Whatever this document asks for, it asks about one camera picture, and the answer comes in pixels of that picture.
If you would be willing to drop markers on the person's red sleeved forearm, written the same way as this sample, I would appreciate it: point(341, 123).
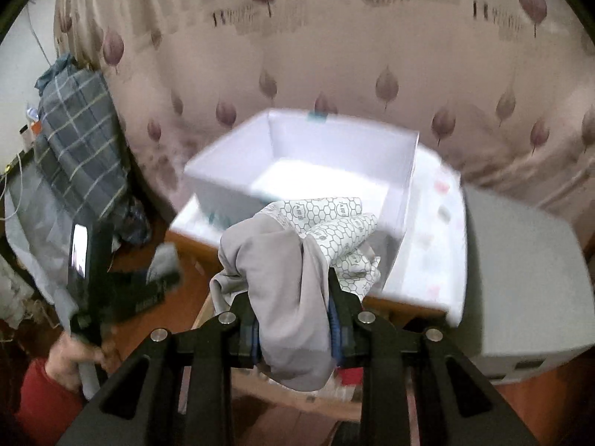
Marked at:
point(46, 409)

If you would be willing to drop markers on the grey plaid bedding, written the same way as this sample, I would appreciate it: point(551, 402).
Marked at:
point(79, 148)

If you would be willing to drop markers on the brown wooden nightstand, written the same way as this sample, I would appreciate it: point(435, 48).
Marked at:
point(409, 309)

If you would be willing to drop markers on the grey cardboard box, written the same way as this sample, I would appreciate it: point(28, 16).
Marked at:
point(516, 278)

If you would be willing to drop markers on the leaf print bed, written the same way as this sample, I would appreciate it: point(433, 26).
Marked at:
point(325, 46)

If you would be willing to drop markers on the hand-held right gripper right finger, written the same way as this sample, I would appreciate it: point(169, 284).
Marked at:
point(333, 334)

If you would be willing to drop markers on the plain grey underwear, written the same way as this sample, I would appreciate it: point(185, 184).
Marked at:
point(279, 297)

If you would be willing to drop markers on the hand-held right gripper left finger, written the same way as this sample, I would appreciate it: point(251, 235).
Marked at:
point(250, 340)

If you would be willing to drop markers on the white shoe box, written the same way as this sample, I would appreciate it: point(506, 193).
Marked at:
point(334, 148)

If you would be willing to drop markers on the person's left hand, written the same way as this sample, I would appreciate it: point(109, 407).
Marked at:
point(69, 355)

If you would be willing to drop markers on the white hexagon print underwear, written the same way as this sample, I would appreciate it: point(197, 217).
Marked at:
point(334, 227)

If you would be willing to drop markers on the white shape print cloth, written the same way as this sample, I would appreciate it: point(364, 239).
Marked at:
point(432, 251)

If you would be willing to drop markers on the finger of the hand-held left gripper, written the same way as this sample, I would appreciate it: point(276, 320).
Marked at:
point(148, 295)

